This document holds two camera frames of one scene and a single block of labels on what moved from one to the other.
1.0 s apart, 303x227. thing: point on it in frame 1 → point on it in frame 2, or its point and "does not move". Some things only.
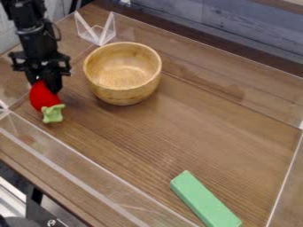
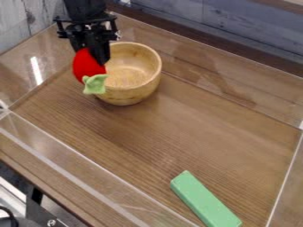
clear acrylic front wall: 79,182 does not move
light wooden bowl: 123,72 does not move
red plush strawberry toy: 47,101 → 89,71
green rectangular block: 204,202 does not move
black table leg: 37,195 does not move
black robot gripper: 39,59 → 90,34
